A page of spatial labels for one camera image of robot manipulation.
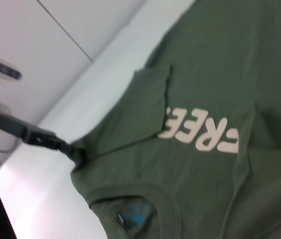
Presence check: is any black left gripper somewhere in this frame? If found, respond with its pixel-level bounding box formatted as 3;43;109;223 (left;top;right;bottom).
0;113;87;168

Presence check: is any dark green FREE t-shirt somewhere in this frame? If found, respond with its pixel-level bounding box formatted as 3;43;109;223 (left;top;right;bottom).
70;0;281;239

